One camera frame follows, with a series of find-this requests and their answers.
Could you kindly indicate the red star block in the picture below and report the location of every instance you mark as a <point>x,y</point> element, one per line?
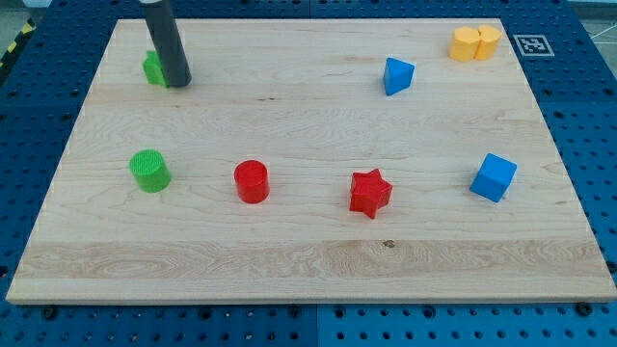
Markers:
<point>369,192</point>

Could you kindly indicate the green cylinder block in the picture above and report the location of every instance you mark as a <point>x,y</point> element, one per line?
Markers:
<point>150,171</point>

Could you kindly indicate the red cylinder block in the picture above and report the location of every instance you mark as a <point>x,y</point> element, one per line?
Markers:
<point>252,181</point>

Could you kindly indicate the blue cube block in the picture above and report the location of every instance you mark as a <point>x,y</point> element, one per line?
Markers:
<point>493,178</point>

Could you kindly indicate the white fiducial marker tag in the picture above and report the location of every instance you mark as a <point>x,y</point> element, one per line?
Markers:
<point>531,45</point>

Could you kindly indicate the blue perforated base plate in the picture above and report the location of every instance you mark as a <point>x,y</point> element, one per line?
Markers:
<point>52,73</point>

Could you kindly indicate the green star block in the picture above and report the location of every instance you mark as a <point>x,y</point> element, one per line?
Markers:
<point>153,70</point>

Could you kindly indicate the light wooden board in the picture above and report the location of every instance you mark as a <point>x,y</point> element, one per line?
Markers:
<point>306,98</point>

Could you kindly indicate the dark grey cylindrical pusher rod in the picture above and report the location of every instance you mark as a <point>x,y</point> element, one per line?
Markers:
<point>166,39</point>

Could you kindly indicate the yellow heart block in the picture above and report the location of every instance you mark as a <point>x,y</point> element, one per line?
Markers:
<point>474,43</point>

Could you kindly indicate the blue triangle block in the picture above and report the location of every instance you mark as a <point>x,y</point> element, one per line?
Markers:
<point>398,75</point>

